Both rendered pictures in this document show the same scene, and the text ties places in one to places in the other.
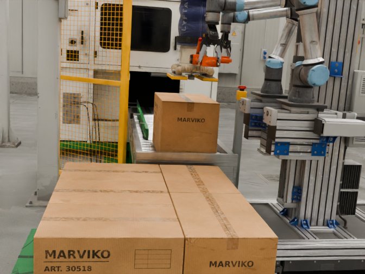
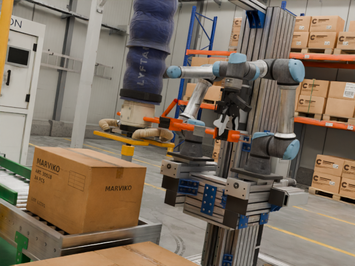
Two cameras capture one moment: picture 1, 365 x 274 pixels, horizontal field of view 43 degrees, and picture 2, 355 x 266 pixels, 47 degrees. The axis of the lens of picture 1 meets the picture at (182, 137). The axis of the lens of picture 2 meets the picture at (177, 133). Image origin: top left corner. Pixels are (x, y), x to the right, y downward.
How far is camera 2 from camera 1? 1.67 m
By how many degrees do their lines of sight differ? 40
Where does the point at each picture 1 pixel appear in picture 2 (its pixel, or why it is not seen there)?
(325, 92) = not seen: hidden behind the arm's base
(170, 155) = (101, 236)
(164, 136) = (90, 211)
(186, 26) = (145, 79)
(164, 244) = not seen: outside the picture
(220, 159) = (147, 231)
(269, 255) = not seen: outside the picture
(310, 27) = (293, 103)
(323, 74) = (296, 149)
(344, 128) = (298, 198)
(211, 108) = (138, 173)
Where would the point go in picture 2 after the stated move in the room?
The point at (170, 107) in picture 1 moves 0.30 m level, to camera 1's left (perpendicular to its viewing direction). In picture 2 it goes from (99, 174) to (45, 172)
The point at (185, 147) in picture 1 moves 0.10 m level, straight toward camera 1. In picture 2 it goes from (109, 221) to (118, 227)
